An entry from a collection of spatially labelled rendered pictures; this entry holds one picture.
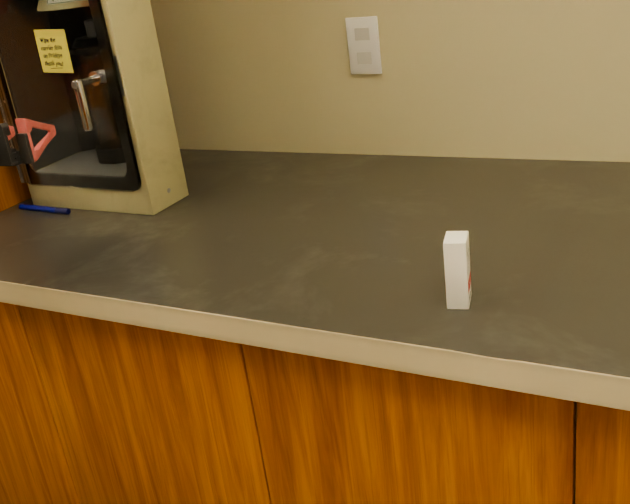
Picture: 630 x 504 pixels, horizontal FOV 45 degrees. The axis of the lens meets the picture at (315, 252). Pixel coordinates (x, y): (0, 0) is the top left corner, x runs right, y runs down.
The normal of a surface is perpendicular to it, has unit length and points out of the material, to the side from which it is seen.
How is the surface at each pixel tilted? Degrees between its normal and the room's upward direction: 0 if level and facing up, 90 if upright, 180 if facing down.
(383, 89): 90
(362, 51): 90
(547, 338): 0
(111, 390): 90
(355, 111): 90
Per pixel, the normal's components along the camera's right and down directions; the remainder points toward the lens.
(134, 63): 0.88, 0.09
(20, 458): -0.47, 0.40
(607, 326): -0.12, -0.91
